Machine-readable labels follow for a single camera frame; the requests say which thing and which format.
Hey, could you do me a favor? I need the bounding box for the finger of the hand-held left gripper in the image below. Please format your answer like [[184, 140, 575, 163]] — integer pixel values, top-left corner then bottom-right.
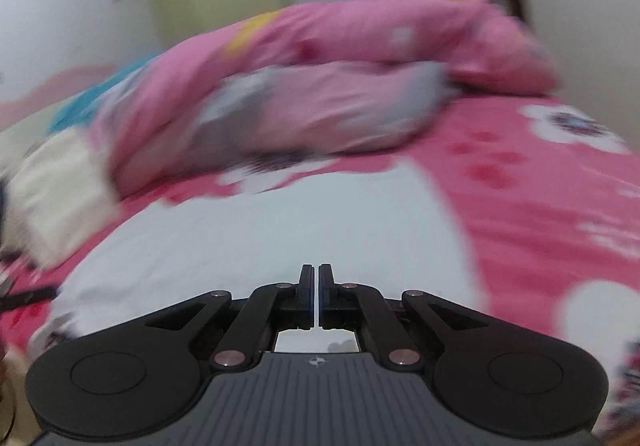
[[0, 286, 57, 313]]

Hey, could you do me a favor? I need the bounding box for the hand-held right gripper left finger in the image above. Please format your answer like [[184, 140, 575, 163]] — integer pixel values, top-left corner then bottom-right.
[[146, 263, 315, 370]]

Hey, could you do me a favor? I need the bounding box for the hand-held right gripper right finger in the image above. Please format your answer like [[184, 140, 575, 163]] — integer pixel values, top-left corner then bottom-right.
[[318, 263, 488, 370]]

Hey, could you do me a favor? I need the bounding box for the white sweatshirt orange bear outline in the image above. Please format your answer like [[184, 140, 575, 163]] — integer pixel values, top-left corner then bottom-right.
[[47, 166, 476, 352]]

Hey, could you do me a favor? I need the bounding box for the cream knit cloth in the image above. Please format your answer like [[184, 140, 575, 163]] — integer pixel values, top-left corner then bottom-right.
[[7, 129, 121, 267]]

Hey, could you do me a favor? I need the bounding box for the pink patterned quilt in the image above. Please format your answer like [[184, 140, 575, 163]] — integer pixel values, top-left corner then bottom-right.
[[47, 0, 561, 199]]

